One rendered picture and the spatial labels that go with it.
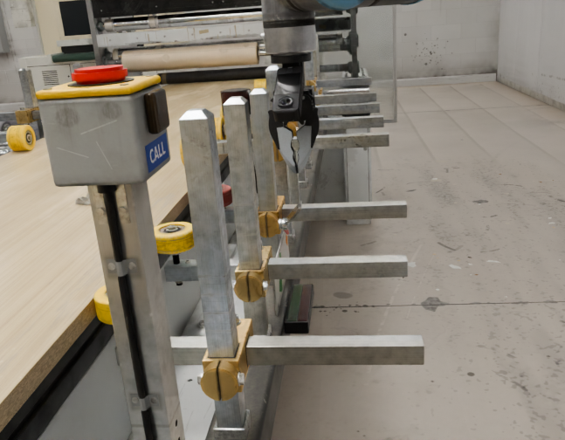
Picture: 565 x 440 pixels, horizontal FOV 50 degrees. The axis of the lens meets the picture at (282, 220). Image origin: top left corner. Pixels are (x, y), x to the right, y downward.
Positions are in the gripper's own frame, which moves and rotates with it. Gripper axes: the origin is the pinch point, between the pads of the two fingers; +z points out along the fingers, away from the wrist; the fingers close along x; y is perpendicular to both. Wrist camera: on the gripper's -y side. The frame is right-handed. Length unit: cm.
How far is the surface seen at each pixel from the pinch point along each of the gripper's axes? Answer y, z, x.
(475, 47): 887, 46, -200
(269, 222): 8.5, 13.4, 7.2
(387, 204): 15.8, 12.9, -17.1
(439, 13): 885, -8, -145
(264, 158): 11.2, 0.7, 7.6
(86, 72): -65, -24, 8
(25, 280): -27.9, 8.9, 39.8
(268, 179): 11.2, 5.1, 7.1
